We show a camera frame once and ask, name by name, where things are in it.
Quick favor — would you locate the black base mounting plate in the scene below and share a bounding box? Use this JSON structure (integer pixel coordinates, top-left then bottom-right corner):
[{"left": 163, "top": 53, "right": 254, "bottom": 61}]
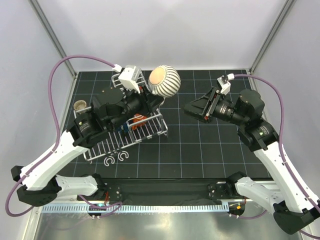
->
[{"left": 76, "top": 177, "right": 256, "bottom": 204}]

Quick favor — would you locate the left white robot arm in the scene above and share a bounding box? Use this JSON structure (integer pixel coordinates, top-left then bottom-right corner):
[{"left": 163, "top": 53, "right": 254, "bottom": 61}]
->
[{"left": 11, "top": 86, "right": 165, "bottom": 207}]

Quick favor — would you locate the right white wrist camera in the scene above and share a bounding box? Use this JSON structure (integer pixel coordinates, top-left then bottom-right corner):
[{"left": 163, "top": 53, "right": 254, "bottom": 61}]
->
[{"left": 216, "top": 73, "right": 235, "bottom": 95}]

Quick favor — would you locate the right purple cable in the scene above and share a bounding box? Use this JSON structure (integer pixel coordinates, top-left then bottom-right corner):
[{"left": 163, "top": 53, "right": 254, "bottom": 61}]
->
[{"left": 228, "top": 74, "right": 320, "bottom": 240}]

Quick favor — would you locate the silver wire dish rack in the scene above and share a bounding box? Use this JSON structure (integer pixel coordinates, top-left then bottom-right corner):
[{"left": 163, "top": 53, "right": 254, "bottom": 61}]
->
[{"left": 83, "top": 71, "right": 168, "bottom": 166}]

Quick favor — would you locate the small brown cup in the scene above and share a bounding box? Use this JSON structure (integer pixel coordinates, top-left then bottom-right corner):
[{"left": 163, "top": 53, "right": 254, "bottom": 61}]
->
[{"left": 73, "top": 99, "right": 88, "bottom": 114}]

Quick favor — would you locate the white ribbed cup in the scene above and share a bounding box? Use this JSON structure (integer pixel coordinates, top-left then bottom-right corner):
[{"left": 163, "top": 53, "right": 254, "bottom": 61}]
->
[{"left": 148, "top": 65, "right": 181, "bottom": 98}]

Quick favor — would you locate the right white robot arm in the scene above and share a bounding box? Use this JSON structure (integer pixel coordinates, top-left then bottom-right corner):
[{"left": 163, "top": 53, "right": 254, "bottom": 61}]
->
[{"left": 183, "top": 87, "right": 320, "bottom": 235}]

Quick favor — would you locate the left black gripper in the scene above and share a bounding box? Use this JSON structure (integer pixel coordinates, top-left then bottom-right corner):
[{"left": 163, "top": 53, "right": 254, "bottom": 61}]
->
[{"left": 108, "top": 82, "right": 164, "bottom": 132}]

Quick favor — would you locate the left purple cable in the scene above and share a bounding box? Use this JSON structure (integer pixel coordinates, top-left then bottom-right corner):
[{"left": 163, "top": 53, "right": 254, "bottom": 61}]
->
[{"left": 5, "top": 54, "right": 123, "bottom": 217}]

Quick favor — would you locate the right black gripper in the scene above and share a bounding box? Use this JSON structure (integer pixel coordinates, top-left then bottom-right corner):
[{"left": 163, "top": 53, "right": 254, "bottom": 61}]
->
[{"left": 181, "top": 86, "right": 247, "bottom": 127}]

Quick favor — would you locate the left aluminium frame post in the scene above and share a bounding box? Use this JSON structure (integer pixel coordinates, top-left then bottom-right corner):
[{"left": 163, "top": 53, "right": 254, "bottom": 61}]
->
[{"left": 27, "top": 0, "right": 77, "bottom": 80}]

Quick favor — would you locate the purple cable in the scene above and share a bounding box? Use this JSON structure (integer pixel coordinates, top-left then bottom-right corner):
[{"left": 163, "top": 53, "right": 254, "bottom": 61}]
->
[
  {"left": 228, "top": 74, "right": 320, "bottom": 240},
  {"left": 5, "top": 54, "right": 123, "bottom": 217}
]

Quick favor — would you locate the blue mug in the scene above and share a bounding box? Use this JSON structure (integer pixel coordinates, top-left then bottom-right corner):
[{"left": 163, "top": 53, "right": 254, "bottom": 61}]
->
[{"left": 117, "top": 122, "right": 129, "bottom": 138}]

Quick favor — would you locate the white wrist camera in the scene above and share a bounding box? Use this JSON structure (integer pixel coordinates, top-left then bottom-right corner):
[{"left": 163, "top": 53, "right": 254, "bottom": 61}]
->
[
  {"left": 112, "top": 64, "right": 142, "bottom": 94},
  {"left": 216, "top": 73, "right": 235, "bottom": 95}
]

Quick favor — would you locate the aluminium frame post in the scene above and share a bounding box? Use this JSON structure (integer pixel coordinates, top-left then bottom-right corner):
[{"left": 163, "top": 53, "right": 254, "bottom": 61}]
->
[
  {"left": 27, "top": 0, "right": 77, "bottom": 80},
  {"left": 249, "top": 0, "right": 297, "bottom": 73}
]

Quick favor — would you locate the orange patterned mug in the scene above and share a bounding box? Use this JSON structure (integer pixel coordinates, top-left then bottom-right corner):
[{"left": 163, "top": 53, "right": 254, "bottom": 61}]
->
[{"left": 131, "top": 114, "right": 147, "bottom": 131}]

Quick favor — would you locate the white slotted cable duct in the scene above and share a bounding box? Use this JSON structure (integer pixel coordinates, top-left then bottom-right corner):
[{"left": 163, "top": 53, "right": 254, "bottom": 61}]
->
[{"left": 41, "top": 203, "right": 229, "bottom": 214}]

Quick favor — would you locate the right aluminium frame post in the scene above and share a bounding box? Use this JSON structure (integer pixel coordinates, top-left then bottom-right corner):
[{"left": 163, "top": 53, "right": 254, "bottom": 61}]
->
[{"left": 249, "top": 0, "right": 297, "bottom": 73}]

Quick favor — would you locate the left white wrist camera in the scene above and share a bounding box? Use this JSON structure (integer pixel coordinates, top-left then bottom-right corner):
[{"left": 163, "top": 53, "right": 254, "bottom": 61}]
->
[{"left": 112, "top": 64, "right": 142, "bottom": 94}]

